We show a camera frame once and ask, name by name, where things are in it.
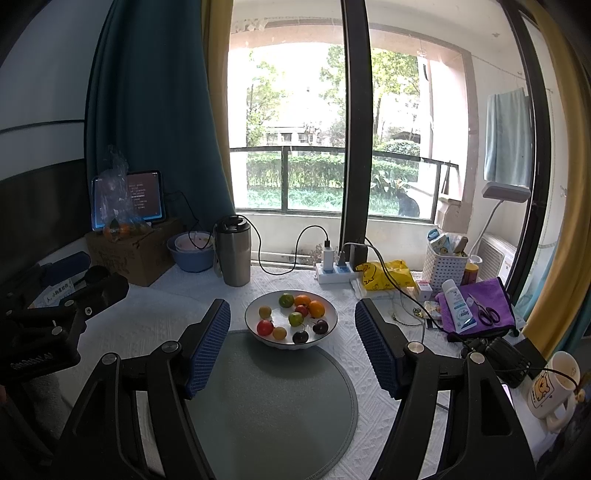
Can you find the white desk lamp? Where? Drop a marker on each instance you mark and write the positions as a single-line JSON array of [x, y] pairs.
[[502, 193]]

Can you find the yellow plastic bag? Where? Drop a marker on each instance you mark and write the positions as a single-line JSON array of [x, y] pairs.
[[378, 277]]

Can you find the blue plastic bowl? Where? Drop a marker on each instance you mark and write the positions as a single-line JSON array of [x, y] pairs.
[[193, 251]]

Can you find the black scissors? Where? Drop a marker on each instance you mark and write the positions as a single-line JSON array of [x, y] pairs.
[[488, 316]]

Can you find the cardboard box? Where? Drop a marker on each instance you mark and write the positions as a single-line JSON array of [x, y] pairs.
[[140, 259]]

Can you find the yellow-green small fruit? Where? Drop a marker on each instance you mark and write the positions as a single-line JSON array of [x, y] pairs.
[[295, 319]]

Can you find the white power strip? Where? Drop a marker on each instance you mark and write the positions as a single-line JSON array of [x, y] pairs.
[[338, 275]]

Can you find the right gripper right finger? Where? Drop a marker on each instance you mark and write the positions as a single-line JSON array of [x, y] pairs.
[[484, 438]]

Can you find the yellow small fruit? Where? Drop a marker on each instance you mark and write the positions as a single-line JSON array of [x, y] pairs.
[[264, 312]]

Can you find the round grey-green placemat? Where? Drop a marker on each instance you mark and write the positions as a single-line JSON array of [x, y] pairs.
[[267, 413]]

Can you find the purple cloth pouch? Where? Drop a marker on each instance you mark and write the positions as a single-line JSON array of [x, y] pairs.
[[490, 293]]

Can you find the black power adapter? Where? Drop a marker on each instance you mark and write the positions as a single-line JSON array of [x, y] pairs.
[[358, 254]]

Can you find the white cartoon mug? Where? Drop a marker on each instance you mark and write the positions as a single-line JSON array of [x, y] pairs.
[[551, 397]]

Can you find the teal curtain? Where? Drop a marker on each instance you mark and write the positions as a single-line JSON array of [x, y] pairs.
[[148, 100]]

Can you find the white lotion tube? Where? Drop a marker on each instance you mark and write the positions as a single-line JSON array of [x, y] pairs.
[[460, 312]]

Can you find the black camera device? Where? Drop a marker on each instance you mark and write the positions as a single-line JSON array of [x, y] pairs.
[[512, 362]]

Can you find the white lattice basket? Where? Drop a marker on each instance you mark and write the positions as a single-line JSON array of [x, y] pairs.
[[439, 268]]

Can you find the white usb charger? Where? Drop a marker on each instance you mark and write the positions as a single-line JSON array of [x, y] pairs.
[[328, 257]]

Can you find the stainless steel tumbler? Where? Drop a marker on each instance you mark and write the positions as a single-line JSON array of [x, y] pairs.
[[233, 245]]

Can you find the green lime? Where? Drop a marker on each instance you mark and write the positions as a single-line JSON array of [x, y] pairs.
[[286, 300]]

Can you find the red cherry tomato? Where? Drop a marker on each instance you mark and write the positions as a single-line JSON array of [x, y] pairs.
[[302, 309], [264, 327]]

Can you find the white bowl dark rim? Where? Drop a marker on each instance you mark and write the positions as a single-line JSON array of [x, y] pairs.
[[279, 317]]

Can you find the yellow curtain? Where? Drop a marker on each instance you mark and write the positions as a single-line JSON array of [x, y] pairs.
[[568, 280]]

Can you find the orange kumquat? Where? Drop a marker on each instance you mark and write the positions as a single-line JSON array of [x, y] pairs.
[[316, 309], [302, 300]]

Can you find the green-yellow small fruit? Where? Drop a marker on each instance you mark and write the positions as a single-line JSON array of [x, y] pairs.
[[279, 333]]

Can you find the hanging light blue towel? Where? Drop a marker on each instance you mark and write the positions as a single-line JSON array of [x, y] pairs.
[[509, 138]]

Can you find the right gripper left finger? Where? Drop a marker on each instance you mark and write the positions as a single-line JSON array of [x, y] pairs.
[[102, 438]]

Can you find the clear plastic fruit bag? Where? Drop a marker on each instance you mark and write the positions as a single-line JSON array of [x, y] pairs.
[[114, 213]]

